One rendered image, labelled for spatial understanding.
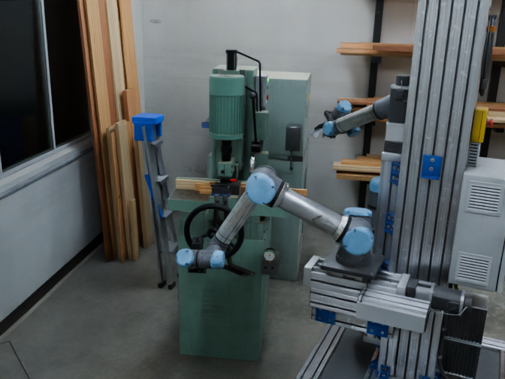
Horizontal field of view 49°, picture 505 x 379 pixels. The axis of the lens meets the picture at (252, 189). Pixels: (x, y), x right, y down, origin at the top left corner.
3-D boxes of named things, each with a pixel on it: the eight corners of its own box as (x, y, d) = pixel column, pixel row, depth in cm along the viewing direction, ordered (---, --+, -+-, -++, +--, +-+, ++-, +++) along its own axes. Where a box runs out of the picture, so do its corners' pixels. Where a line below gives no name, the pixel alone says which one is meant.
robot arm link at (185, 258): (193, 268, 224) (173, 266, 225) (200, 269, 234) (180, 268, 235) (195, 248, 225) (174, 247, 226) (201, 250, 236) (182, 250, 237)
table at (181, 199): (161, 216, 271) (161, 204, 269) (176, 197, 300) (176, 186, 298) (285, 225, 265) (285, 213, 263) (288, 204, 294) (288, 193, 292)
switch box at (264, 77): (254, 105, 303) (255, 75, 298) (256, 102, 312) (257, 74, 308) (265, 105, 302) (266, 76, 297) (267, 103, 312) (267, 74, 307)
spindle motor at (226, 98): (206, 140, 275) (206, 76, 265) (212, 132, 292) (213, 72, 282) (240, 141, 273) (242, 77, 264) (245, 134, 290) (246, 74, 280)
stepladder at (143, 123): (152, 289, 378) (127, 117, 344) (164, 273, 401) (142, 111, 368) (175, 290, 375) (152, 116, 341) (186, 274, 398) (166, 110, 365)
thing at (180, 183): (175, 188, 295) (175, 179, 293) (176, 187, 297) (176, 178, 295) (288, 195, 289) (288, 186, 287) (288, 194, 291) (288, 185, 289)
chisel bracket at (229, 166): (217, 179, 284) (217, 162, 282) (222, 171, 298) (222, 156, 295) (231, 180, 283) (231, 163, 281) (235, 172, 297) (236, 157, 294)
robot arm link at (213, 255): (226, 244, 234) (201, 243, 236) (221, 255, 223) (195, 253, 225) (227, 261, 236) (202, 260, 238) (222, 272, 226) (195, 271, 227)
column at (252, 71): (210, 198, 312) (210, 68, 291) (217, 186, 334) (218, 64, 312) (249, 200, 310) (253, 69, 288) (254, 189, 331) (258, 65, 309)
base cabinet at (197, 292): (178, 354, 305) (176, 234, 283) (199, 302, 360) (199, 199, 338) (259, 362, 300) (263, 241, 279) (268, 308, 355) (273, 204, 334)
